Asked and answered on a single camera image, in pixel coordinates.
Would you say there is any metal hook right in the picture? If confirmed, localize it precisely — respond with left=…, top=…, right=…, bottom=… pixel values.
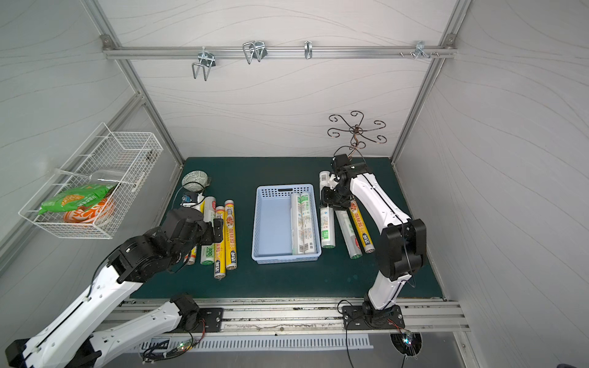
left=399, top=41, right=440, bottom=59

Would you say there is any white green wrap roll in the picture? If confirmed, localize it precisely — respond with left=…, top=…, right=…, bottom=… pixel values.
left=319, top=171, right=336, bottom=248
left=199, top=196, right=216, bottom=265

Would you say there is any orange snack bag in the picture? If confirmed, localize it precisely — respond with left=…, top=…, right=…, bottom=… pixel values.
left=63, top=198, right=115, bottom=225

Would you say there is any white wire wall basket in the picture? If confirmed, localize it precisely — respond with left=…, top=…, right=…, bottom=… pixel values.
left=18, top=124, right=163, bottom=239

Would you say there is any dark green table mat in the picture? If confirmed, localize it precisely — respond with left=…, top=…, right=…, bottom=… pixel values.
left=130, top=157, right=443, bottom=300

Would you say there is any light blue plastic basket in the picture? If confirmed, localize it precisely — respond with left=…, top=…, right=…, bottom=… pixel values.
left=252, top=183, right=321, bottom=265

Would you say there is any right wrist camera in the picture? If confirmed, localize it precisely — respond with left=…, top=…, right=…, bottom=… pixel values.
left=331, top=153, right=351, bottom=173

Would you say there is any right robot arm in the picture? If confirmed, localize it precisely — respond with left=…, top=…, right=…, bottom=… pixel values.
left=321, top=171, right=426, bottom=314

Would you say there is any double metal hook left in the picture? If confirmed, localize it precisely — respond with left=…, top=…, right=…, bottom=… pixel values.
left=192, top=47, right=216, bottom=81

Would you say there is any bronze jewelry tree stand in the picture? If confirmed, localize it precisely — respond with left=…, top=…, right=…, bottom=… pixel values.
left=327, top=110, right=388, bottom=159

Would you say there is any clear wrap roll right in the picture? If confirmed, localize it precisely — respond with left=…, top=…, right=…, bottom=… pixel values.
left=335, top=211, right=362, bottom=259

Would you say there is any aluminium rail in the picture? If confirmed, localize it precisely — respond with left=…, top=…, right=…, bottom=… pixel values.
left=103, top=44, right=458, bottom=61
left=91, top=297, right=470, bottom=339

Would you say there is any yellow wrap roll long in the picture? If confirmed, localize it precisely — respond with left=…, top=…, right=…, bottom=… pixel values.
left=213, top=206, right=226, bottom=280

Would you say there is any white slotted cable duct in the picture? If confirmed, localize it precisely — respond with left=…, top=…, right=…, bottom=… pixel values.
left=102, top=334, right=374, bottom=354

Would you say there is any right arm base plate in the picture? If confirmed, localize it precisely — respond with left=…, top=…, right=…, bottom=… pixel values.
left=340, top=305, right=405, bottom=331

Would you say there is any aluminium front rail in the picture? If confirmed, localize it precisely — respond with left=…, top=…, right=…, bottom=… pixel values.
left=91, top=297, right=470, bottom=339

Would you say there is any double metal hook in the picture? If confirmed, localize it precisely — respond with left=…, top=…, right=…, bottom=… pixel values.
left=242, top=41, right=268, bottom=64
left=192, top=47, right=216, bottom=81

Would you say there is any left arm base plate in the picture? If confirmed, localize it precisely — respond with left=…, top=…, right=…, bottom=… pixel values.
left=167, top=308, right=225, bottom=334

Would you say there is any double metal hook middle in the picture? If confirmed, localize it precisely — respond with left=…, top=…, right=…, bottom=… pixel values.
left=242, top=41, right=268, bottom=64

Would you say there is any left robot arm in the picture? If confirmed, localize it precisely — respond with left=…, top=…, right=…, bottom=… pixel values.
left=6, top=207, right=224, bottom=367

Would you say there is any single metal hook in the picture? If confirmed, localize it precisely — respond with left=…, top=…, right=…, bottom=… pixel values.
left=304, top=41, right=313, bottom=60

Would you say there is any green snack bag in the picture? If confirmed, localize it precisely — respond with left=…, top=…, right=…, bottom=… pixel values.
left=38, top=184, right=115, bottom=215

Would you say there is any aluminium top rail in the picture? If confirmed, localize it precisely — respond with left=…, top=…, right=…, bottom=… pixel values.
left=103, top=44, right=458, bottom=61

